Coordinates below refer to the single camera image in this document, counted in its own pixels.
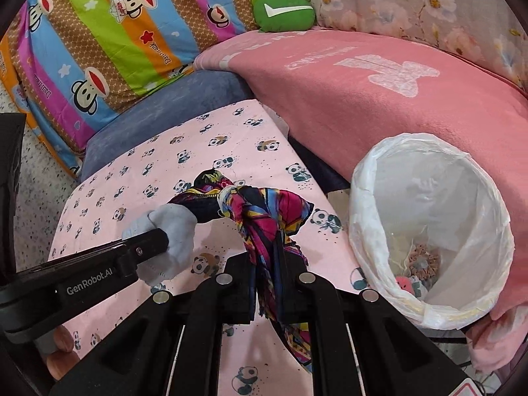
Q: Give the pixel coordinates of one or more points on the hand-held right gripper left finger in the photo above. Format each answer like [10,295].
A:
[243,293]

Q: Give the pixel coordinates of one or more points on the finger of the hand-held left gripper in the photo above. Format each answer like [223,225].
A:
[148,247]

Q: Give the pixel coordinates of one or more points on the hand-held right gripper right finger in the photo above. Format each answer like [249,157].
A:
[295,297]

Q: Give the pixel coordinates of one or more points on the grey-blue scrunchie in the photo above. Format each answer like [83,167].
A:
[177,231]

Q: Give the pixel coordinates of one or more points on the colourful patterned scarf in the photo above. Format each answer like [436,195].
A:
[268,214]

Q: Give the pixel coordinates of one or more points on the trash bin with white liner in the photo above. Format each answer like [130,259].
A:
[433,181]

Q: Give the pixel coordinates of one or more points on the person's left hand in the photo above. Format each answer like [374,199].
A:
[64,338]

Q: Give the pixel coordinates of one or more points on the pink watermelon plush piece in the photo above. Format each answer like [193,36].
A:
[403,283]

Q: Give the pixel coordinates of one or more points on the pink panda print cloth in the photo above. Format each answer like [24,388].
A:
[206,140]

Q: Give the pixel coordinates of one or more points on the blue-grey cushion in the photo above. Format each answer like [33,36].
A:
[165,107]

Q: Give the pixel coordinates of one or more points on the pink blanket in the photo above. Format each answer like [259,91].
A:
[350,111]

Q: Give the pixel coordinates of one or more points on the striped monkey print pillow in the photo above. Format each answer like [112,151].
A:
[103,49]

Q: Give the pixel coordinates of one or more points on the pink floral bedsheet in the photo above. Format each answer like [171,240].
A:
[503,338]

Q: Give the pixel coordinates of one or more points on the green cushion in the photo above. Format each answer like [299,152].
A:
[284,18]

